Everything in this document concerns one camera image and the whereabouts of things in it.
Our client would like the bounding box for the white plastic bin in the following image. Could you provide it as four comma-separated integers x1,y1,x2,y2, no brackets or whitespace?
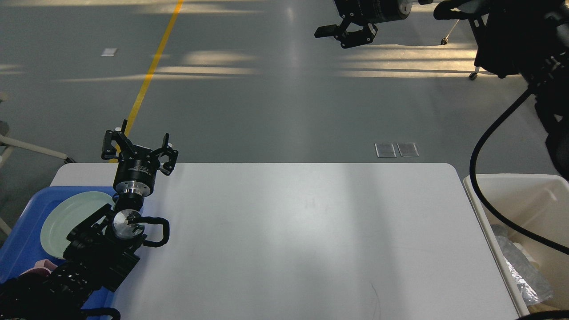
463,174,569,317

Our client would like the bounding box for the pink mug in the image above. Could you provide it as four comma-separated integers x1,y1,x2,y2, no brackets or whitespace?
20,259,58,277

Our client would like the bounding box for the light green plate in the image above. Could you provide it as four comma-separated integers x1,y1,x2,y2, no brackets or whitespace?
40,191,112,260

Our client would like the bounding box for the blue plastic tray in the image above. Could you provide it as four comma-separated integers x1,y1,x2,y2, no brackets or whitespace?
1,187,114,320

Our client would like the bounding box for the white office chair right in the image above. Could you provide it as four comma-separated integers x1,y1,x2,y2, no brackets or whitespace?
440,17,486,81

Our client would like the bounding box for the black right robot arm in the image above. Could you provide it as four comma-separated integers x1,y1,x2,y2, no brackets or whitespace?
433,0,568,255

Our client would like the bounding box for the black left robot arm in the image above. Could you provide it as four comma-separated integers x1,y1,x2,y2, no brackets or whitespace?
1,120,179,320

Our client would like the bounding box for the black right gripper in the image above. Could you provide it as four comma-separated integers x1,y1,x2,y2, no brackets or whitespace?
314,0,414,49

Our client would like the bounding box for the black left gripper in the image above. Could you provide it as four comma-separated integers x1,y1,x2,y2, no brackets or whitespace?
101,119,179,197

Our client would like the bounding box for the white floor marker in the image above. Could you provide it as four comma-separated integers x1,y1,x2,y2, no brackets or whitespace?
101,48,118,57

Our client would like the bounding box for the clear floor plate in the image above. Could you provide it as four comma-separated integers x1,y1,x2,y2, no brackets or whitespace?
397,143,420,157
375,143,397,158

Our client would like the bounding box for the foil container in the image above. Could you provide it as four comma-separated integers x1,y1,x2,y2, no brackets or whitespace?
490,224,553,306

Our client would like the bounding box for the white chair left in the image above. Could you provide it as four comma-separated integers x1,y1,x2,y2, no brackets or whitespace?
1,116,79,234

